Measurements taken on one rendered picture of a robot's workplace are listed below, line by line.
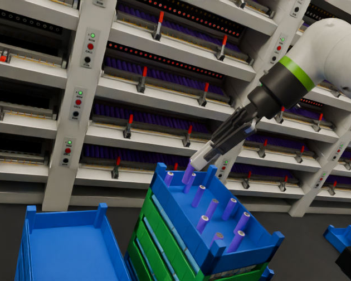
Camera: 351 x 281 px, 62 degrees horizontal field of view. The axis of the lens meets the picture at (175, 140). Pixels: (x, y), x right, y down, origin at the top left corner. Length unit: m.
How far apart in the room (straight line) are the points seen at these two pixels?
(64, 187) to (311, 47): 0.97
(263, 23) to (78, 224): 0.94
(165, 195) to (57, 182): 0.56
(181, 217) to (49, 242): 0.34
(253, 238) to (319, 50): 0.47
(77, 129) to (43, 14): 0.38
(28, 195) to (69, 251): 0.52
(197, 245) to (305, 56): 0.44
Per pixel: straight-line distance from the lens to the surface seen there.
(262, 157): 1.52
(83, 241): 0.85
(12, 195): 1.30
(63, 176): 1.19
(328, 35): 0.64
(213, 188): 0.90
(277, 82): 0.64
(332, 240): 1.95
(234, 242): 0.70
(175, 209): 0.71
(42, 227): 0.86
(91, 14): 0.99
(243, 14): 1.17
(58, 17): 0.99
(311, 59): 0.64
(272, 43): 1.27
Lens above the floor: 0.84
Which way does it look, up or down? 22 degrees down
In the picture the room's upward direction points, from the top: 20 degrees clockwise
